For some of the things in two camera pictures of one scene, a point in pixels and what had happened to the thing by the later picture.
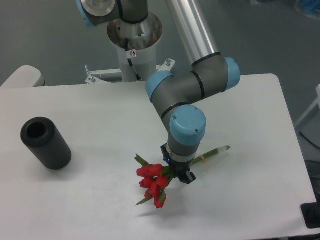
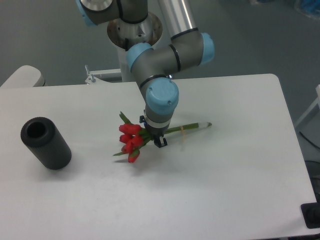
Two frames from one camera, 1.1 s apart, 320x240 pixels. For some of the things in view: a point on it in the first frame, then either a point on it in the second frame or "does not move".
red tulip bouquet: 214,153 -> 133,138
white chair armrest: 26,76 does not move
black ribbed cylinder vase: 42,135 does not move
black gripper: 181,170 -> 154,132
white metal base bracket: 94,79 does not move
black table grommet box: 311,213 does not move
